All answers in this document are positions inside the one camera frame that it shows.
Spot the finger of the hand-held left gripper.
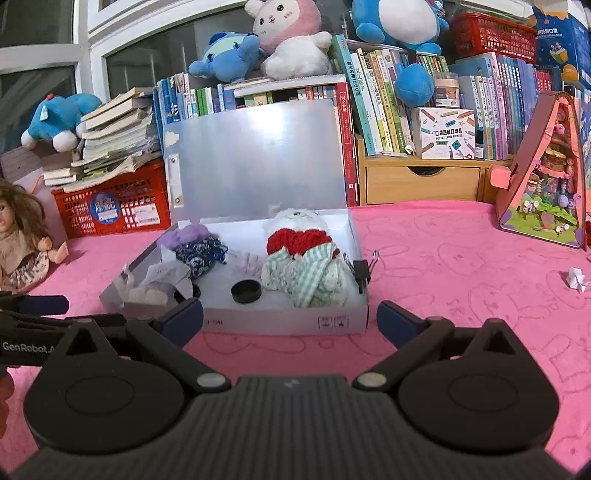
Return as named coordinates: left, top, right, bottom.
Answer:
left=0, top=310, right=127, bottom=329
left=0, top=292, right=70, bottom=315

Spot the red plastic basket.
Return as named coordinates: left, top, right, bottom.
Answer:
left=450, top=13, right=539, bottom=64

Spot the black binder clip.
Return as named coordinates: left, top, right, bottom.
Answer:
left=344, top=250, right=382, bottom=295

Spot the blue and white plush toy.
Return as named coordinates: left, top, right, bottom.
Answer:
left=21, top=92, right=102, bottom=153

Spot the black round lid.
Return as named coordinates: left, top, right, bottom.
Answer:
left=231, top=280, right=262, bottom=304

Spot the stack of worn books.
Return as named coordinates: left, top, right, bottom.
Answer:
left=44, top=87, right=163, bottom=193

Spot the wooden drawer box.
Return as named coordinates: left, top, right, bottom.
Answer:
left=355, top=134, right=513, bottom=206

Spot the pink and white plush toy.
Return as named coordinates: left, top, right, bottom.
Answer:
left=244, top=0, right=333, bottom=80

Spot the row of tall green books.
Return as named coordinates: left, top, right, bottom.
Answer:
left=330, top=34, right=455, bottom=158

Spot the white label printer box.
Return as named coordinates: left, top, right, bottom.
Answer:
left=411, top=107, right=477, bottom=160

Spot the white fluffy plush toy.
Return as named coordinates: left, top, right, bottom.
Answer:
left=262, top=208, right=329, bottom=241

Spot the green striped cloth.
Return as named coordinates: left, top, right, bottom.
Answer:
left=261, top=242, right=358, bottom=309

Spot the row of blue-spined books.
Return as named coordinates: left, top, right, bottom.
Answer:
left=450, top=51, right=591, bottom=160

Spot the large blue plush toy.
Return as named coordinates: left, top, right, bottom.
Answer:
left=351, top=0, right=451, bottom=109

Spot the purple plush toy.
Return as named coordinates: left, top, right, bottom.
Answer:
left=159, top=224, right=215, bottom=252

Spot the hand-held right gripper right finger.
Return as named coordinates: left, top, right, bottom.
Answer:
left=352, top=300, right=539, bottom=393

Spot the navy floral fabric pouch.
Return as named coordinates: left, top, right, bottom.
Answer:
left=174, top=235, right=229, bottom=279

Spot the red plastic crate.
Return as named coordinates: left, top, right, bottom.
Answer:
left=51, top=159, right=172, bottom=239

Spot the brown-haired baby doll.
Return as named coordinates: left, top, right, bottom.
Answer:
left=0, top=181, right=69, bottom=294

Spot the red knitted yarn piece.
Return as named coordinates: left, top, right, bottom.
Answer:
left=266, top=227, right=334, bottom=257

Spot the blue cardboard carton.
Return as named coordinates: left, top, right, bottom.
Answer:
left=531, top=4, right=591, bottom=90

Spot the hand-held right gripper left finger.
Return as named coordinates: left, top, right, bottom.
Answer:
left=44, top=298, right=232, bottom=393

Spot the white cardboard box with lid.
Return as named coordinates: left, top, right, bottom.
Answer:
left=99, top=99, right=370, bottom=336

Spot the small crumpled paper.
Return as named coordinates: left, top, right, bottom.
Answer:
left=567, top=267, right=591, bottom=292

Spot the row of thin colourful books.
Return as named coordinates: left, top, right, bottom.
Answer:
left=154, top=74, right=358, bottom=208

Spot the pale pink fabric piece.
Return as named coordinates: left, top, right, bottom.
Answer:
left=228, top=251, right=264, bottom=278

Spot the blue long-eared plush toy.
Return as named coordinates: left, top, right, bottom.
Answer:
left=188, top=31, right=264, bottom=84

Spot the person's left hand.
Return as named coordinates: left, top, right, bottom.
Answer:
left=0, top=369, right=14, bottom=439

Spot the pink miniature house model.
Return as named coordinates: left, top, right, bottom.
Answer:
left=489, top=90, right=588, bottom=250

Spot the pink bunny print blanket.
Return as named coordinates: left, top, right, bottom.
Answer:
left=0, top=200, right=591, bottom=462

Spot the white tissue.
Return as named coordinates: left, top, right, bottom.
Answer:
left=117, top=265, right=178, bottom=308

